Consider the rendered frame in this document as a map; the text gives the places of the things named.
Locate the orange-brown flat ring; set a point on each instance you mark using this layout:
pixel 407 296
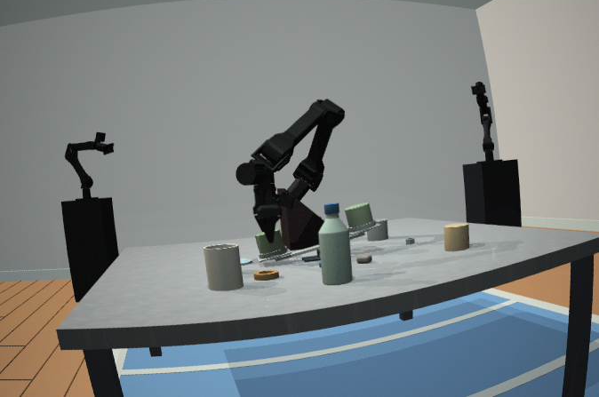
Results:
pixel 266 275

